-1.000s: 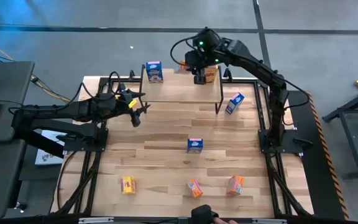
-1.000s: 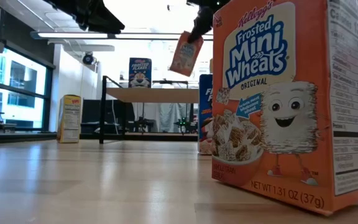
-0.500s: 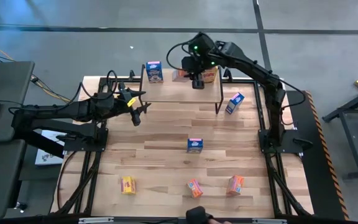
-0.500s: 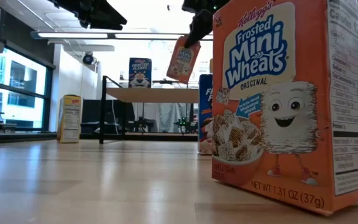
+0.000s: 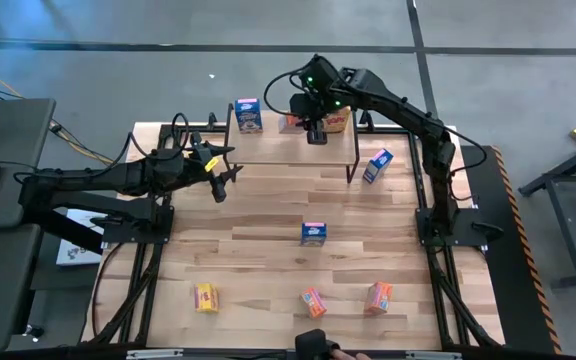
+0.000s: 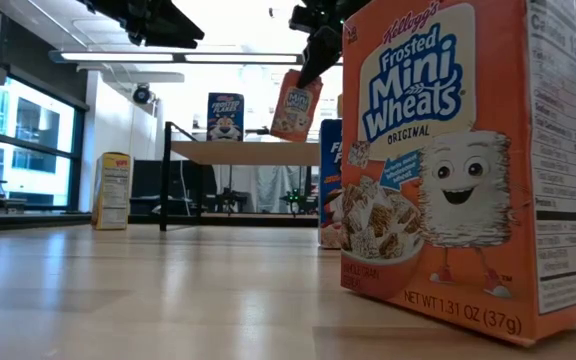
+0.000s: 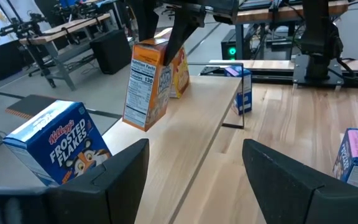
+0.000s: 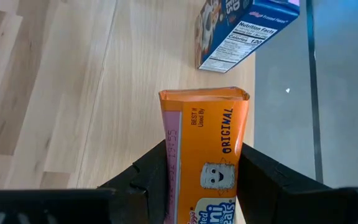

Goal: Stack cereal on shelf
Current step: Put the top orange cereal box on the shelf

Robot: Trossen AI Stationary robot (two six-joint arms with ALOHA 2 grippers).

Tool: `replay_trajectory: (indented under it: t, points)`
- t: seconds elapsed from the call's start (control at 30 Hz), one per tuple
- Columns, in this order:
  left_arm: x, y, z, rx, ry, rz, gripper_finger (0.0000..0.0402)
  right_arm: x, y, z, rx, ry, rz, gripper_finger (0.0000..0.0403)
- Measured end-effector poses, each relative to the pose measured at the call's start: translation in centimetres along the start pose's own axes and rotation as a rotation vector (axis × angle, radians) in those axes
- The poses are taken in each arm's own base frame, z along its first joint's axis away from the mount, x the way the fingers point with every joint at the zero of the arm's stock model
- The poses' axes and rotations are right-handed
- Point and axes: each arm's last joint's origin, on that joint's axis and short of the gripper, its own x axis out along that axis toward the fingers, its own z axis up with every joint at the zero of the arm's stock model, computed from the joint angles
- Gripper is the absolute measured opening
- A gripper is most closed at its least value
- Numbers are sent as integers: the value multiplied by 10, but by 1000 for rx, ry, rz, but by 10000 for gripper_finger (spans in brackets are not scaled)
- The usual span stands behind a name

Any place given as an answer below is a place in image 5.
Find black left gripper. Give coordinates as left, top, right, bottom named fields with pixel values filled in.
left=180, top=134, right=244, bottom=204

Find yellow Pops cereal box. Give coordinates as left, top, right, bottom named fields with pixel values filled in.
left=321, top=105, right=353, bottom=134
left=193, top=282, right=221, bottom=314

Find orange Mini Wheats cereal box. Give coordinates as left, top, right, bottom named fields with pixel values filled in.
left=363, top=280, right=394, bottom=316
left=299, top=286, right=328, bottom=320
left=277, top=113, right=305, bottom=135

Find blue Frosted Flakes cereal box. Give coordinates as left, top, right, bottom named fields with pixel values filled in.
left=300, top=221, right=328, bottom=248
left=234, top=97, right=264, bottom=134
left=362, top=147, right=395, bottom=185

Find wooden shelf with black legs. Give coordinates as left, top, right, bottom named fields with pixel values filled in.
left=222, top=102, right=362, bottom=185

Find white printed box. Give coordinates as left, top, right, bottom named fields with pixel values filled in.
left=55, top=208, right=107, bottom=267

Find black handheld object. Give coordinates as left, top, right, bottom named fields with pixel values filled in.
left=294, top=328, right=342, bottom=360

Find person's hand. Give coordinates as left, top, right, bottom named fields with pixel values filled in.
left=330, top=348, right=372, bottom=360

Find desk caster wheel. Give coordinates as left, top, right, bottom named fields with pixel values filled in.
left=21, top=323, right=45, bottom=344

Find black mat with hazard stripe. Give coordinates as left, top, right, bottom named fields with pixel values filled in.
left=460, top=144, right=564, bottom=355

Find black metal stand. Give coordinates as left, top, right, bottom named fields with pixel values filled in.
left=517, top=128, right=576, bottom=290

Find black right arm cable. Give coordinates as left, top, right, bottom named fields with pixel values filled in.
left=262, top=63, right=319, bottom=117

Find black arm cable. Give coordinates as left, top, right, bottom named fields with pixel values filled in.
left=262, top=63, right=319, bottom=117
left=170, top=112, right=192, bottom=149

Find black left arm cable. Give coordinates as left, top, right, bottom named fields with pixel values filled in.
left=170, top=112, right=192, bottom=149

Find black metal rig frame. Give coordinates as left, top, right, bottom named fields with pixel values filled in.
left=81, top=108, right=507, bottom=351

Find black loose cable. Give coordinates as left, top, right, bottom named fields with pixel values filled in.
left=90, top=242, right=124, bottom=339

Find silver metal bracket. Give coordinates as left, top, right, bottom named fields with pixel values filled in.
left=405, top=349, right=463, bottom=360
left=126, top=348, right=184, bottom=360

